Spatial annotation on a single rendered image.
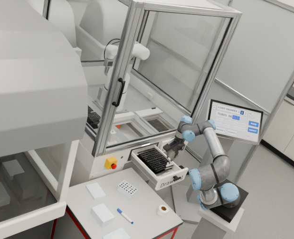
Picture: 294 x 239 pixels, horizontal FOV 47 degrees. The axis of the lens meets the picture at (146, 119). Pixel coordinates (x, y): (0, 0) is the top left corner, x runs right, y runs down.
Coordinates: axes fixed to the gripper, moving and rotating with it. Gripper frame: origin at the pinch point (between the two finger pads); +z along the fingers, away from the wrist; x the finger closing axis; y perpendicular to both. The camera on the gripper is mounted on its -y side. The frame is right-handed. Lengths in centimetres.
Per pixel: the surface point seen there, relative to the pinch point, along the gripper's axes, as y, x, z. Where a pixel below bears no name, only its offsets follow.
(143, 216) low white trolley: -35.2, -21.5, 21.4
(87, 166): -49, 28, 15
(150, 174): -14.4, -0.1, 9.9
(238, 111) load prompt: 93, 12, -18
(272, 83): 161, 23, -34
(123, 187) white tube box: -34.3, 3.2, 18.0
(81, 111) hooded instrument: -85, -1, -55
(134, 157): -14.4, 19.3, 10.1
